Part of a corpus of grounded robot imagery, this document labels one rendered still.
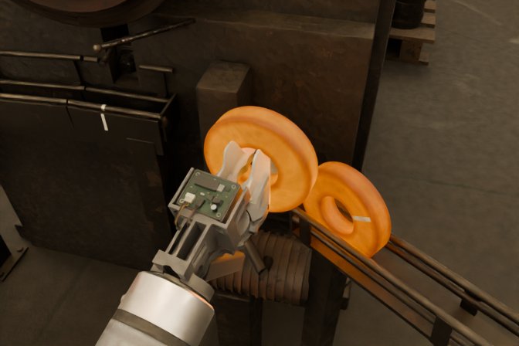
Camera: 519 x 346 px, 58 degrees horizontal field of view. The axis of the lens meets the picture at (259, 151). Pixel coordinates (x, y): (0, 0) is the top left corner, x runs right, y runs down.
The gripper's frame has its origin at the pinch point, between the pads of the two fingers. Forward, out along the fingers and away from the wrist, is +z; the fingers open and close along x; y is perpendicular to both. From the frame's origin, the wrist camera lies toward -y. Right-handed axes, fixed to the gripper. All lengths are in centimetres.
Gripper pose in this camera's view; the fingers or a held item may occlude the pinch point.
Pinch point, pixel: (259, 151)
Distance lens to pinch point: 60.7
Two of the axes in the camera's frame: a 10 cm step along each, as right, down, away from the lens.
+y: -1.1, -5.5, -8.3
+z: 4.2, -7.8, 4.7
